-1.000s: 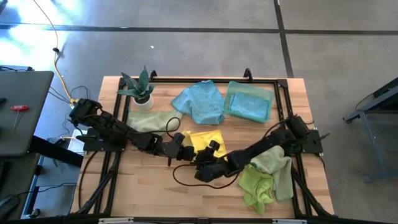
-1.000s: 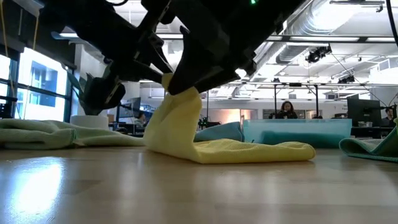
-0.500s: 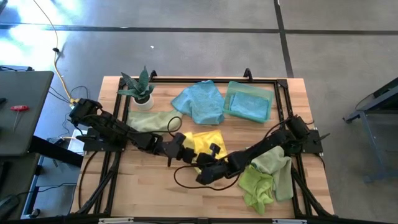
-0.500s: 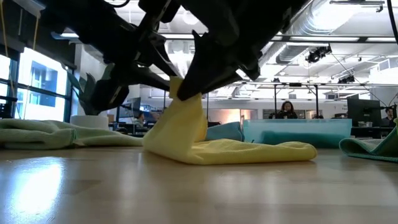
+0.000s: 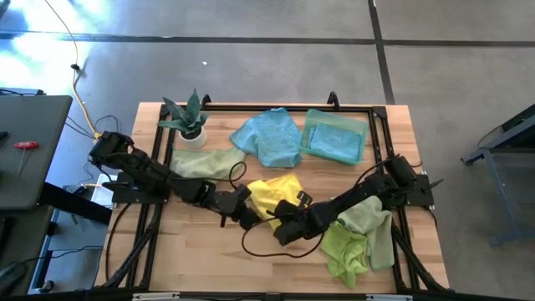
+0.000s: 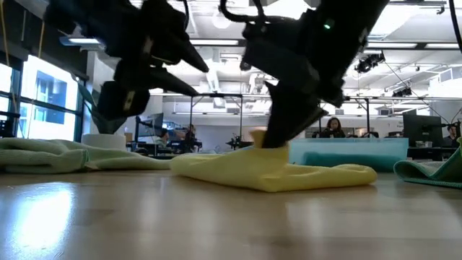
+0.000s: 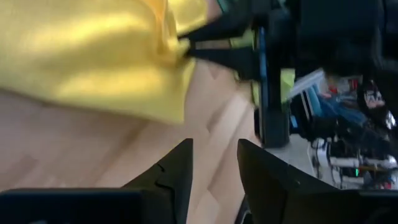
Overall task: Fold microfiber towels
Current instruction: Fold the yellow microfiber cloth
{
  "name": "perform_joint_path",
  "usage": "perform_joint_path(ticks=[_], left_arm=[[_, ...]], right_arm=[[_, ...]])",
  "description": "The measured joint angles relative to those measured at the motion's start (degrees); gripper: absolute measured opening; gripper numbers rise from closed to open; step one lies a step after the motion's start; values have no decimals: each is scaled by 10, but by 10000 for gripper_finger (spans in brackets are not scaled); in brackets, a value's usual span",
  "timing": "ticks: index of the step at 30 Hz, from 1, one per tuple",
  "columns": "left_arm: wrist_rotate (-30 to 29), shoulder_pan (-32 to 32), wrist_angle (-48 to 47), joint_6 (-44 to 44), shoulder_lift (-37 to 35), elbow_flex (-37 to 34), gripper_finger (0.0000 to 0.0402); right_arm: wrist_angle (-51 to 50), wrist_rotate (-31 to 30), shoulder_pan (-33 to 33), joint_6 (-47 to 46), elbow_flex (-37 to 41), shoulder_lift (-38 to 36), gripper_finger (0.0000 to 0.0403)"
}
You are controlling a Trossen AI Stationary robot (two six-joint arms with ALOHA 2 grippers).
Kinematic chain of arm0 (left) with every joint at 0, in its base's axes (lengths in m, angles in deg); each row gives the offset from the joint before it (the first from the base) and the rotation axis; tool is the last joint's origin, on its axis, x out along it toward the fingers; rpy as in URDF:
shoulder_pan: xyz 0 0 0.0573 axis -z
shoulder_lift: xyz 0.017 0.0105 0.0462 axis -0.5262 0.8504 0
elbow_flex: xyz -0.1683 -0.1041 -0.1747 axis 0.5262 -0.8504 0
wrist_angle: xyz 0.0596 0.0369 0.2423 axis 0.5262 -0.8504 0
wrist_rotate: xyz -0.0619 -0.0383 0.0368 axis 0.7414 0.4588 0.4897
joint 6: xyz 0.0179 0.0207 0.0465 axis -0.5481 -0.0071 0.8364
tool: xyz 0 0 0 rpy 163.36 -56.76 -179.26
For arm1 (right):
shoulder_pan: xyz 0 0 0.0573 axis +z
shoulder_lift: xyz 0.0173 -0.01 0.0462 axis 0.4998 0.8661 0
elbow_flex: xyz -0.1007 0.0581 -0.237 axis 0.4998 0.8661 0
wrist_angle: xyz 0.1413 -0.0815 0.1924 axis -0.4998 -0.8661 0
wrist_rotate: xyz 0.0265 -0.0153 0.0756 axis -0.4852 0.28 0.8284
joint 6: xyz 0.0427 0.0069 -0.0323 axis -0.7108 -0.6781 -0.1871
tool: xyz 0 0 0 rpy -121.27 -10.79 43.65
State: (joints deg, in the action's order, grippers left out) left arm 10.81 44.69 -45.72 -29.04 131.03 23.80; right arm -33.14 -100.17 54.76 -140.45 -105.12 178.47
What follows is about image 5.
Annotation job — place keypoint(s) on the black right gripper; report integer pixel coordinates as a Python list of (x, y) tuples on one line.
[(301, 228)]

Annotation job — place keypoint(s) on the dark grey desk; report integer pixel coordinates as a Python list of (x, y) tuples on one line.
[(29, 146)]

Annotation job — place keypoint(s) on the blue microfiber towel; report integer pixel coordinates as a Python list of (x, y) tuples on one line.
[(269, 138)]

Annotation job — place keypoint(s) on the pale green microfiber towel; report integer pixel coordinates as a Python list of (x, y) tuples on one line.
[(205, 163), (376, 226)]

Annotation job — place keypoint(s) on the yellow microfiber towel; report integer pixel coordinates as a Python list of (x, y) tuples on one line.
[(271, 192)]

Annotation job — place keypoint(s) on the grey metal cart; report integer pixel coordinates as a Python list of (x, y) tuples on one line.
[(510, 138)]

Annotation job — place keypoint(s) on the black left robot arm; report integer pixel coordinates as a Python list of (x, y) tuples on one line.
[(142, 167)]

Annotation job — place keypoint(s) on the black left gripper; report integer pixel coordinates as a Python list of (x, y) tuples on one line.
[(225, 200)]

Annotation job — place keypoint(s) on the black aluminium table frame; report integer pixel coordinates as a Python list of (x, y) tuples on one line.
[(378, 125)]

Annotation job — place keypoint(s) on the translucent green plastic bin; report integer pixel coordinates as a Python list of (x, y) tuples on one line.
[(311, 117)]

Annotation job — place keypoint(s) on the lime green microfiber towel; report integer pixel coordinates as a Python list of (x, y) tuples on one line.
[(344, 255)]

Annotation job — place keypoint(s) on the snake plant in white pot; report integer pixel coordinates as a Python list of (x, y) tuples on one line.
[(188, 121)]

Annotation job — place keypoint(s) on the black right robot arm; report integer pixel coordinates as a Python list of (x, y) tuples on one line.
[(376, 188)]

